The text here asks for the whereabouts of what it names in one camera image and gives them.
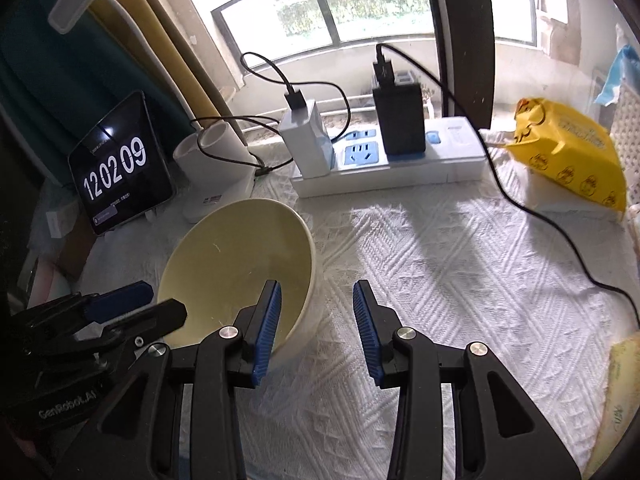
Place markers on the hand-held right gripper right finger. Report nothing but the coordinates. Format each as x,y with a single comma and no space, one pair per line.
365,330

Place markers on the white packet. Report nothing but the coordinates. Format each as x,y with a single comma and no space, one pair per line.
545,195

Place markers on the yellow wipes pack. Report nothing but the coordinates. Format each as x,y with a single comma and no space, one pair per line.
565,150

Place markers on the white textured tablecloth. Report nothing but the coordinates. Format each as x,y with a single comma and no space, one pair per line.
450,285

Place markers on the yellow curtain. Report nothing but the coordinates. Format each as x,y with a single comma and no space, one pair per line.
150,10

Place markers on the teal hanging towel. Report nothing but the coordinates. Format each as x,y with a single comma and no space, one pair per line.
617,75

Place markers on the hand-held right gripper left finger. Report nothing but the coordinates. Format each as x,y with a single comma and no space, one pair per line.
267,330

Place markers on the white perforated basket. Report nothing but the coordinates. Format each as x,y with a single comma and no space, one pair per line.
627,135

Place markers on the white cylindrical holder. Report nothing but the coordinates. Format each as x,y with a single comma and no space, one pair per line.
220,180

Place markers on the dark window frame post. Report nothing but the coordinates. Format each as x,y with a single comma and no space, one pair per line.
460,35

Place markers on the black charger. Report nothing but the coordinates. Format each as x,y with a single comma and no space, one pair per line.
400,120

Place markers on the tablet with clock display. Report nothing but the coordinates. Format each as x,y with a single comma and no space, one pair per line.
117,170

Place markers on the white power strip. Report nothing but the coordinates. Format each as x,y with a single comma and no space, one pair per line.
440,160

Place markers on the pale yellow bowl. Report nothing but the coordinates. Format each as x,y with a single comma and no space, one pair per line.
235,255

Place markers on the small white box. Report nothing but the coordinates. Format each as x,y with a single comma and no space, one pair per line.
60,222

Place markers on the brown cardboard box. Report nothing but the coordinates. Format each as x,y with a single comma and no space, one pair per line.
75,260

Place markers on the beige plate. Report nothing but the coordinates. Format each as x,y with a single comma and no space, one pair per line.
620,400

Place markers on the teal curtain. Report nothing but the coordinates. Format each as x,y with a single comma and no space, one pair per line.
60,85

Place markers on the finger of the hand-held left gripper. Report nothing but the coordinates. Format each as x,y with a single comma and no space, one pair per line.
155,317
120,300

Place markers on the white charger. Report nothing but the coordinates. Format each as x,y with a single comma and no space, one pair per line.
305,135

